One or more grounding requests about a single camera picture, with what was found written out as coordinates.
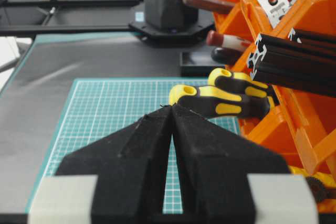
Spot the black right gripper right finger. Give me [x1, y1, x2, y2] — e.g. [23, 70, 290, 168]
[172, 105, 289, 223]

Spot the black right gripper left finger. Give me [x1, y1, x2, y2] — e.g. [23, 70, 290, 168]
[55, 106, 171, 223]

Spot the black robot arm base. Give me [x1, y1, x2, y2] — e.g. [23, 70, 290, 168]
[129, 0, 214, 39]

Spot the orange container rack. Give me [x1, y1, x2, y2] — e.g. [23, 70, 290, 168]
[213, 0, 336, 213]

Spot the front yellow black screwdriver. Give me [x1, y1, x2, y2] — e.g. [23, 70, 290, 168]
[169, 84, 275, 119]

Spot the yellow black screwdriver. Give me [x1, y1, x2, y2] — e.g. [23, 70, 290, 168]
[169, 84, 275, 119]
[208, 68, 279, 105]

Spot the green cutting mat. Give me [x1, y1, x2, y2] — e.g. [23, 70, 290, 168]
[25, 77, 240, 215]

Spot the rear yellow black screwdriver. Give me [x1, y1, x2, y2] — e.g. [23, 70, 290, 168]
[208, 68, 279, 105]

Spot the black shallow tray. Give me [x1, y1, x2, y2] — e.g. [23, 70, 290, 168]
[180, 51, 225, 77]

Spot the black aluminium extrusion profile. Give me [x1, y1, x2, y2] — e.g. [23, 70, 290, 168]
[247, 34, 335, 97]

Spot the black tool handle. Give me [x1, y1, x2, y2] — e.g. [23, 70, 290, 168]
[211, 47, 243, 65]

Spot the red white tool handle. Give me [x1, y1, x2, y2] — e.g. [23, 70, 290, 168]
[206, 30, 251, 52]

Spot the dark red tool handle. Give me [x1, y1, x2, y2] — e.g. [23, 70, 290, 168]
[182, 0, 235, 15]

